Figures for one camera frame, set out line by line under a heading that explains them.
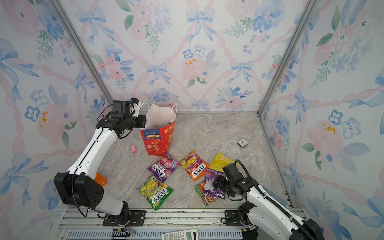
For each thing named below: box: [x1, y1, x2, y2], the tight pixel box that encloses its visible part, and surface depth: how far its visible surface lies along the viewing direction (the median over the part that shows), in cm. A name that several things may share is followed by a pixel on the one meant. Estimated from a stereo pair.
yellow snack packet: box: [209, 152, 240, 173], surface depth 92 cm
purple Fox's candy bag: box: [147, 153, 181, 182], surface depth 90 cm
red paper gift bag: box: [140, 103, 176, 157], surface depth 88 cm
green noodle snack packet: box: [194, 181, 218, 207], surface depth 81 cm
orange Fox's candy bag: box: [180, 150, 210, 182], surface depth 92 cm
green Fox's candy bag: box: [136, 175, 174, 211], surface depth 81 cm
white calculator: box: [161, 228, 199, 240], surface depth 70 cm
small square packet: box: [237, 138, 249, 148], surface depth 102 cm
